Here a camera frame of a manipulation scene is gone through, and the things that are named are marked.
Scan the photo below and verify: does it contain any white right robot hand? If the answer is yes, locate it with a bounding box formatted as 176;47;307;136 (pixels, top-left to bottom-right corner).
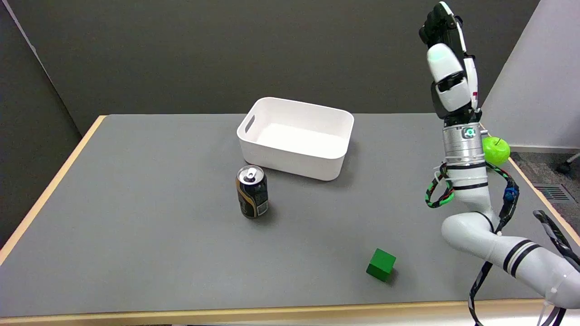
418;1;482;121

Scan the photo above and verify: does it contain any black beverage can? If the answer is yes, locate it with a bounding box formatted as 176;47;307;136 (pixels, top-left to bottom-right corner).
236;166;269;220

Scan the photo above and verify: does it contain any green apple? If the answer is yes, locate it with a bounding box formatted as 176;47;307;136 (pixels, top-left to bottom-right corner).
482;137;511;166

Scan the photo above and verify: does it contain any black chair caster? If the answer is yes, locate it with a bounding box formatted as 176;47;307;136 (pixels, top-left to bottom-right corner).
556;153;580;175

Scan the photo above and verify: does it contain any black floor vent grille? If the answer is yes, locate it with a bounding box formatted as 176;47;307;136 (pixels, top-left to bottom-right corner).
533;183;574;202

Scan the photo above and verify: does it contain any white plastic bin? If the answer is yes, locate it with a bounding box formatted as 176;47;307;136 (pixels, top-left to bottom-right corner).
237;97;355;182

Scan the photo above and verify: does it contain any green wooden cube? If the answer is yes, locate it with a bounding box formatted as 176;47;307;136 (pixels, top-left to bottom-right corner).
366;248;396;282

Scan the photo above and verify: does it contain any green red braided cable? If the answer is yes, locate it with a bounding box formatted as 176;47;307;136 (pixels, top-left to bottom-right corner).
425;163;455;209

